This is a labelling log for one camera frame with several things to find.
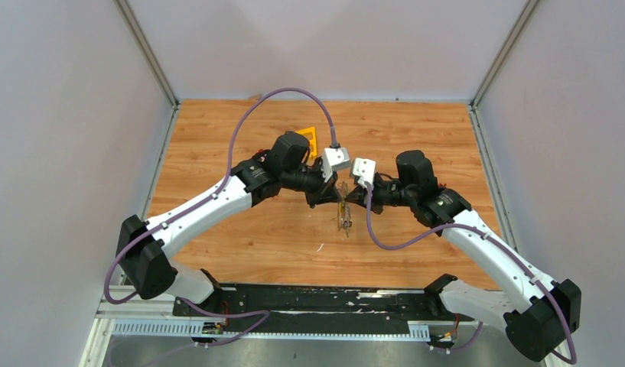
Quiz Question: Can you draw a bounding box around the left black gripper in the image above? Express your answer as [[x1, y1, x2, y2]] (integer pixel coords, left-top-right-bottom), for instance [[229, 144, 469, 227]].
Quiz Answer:
[[282, 158, 342, 209]]

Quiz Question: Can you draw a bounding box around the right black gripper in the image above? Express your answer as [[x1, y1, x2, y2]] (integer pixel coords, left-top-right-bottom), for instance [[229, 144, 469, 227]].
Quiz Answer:
[[344, 176, 415, 215]]

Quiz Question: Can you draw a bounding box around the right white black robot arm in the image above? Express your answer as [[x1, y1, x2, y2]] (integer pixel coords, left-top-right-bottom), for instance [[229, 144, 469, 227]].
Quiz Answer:
[[347, 150, 581, 365]]

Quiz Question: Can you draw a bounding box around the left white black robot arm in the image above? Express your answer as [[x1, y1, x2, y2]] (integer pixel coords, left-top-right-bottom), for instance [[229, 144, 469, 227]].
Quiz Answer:
[[116, 132, 350, 316]]

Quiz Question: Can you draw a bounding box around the yellow triangular plastic piece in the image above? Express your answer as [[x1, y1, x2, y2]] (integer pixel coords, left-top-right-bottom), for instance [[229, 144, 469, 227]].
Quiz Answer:
[[296, 126, 318, 160]]

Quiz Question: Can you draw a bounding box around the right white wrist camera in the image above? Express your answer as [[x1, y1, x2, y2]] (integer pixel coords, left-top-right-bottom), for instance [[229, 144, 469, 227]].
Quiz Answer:
[[350, 158, 376, 188]]

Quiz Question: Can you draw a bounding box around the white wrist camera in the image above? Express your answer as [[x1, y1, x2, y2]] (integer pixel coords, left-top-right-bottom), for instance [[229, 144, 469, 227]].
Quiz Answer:
[[321, 147, 352, 182], [350, 158, 376, 188]]

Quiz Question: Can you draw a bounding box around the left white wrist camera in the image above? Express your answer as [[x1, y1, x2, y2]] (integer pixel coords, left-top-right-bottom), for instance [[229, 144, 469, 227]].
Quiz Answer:
[[321, 147, 352, 182]]

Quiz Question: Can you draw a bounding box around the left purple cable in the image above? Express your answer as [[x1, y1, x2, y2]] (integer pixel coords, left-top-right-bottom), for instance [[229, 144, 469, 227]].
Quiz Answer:
[[103, 87, 340, 349]]

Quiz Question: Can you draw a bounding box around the grey slotted cable duct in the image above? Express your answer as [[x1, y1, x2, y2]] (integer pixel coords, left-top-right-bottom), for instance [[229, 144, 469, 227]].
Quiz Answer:
[[111, 319, 431, 342]]

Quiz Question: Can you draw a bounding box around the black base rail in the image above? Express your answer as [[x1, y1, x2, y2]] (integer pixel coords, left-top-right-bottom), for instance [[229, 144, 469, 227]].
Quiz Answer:
[[200, 283, 471, 332]]

